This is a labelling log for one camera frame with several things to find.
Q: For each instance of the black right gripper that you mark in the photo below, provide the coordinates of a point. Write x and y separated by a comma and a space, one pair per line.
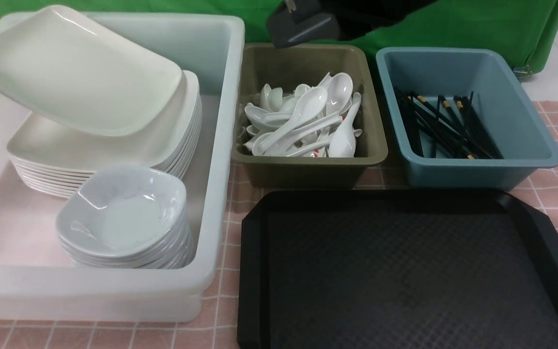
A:
295, 22

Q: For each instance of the large white square plate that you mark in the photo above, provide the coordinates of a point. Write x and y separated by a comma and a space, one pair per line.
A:
74, 71

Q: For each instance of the white ceramic soup spoon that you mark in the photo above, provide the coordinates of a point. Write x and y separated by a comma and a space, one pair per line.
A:
307, 108

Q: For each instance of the small grey-white square bowl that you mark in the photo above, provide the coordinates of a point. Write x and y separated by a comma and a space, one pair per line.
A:
121, 211

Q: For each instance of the olive green spoon bin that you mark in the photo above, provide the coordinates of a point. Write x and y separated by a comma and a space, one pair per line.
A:
286, 68

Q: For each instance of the pile of white spoons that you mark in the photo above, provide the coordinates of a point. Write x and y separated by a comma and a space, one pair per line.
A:
330, 133

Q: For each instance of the stack of white plates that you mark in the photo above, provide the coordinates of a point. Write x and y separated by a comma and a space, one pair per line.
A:
57, 159

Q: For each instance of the blue chopstick bin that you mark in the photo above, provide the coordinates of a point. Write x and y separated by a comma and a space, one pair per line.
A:
501, 103

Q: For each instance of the pile of black chopsticks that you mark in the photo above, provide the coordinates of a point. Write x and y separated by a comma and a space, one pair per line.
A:
452, 127

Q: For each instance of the stack of white bowls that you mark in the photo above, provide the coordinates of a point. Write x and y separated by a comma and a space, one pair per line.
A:
133, 259

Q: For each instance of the large white plastic tub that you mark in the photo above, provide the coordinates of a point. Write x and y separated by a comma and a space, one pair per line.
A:
37, 281

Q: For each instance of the green backdrop cloth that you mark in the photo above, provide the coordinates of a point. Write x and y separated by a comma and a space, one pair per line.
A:
522, 31

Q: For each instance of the black serving tray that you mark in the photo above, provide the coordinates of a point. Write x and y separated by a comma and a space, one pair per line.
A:
397, 269

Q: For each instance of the pink checkered tablecloth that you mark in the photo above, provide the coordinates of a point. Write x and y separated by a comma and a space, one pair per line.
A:
31, 213

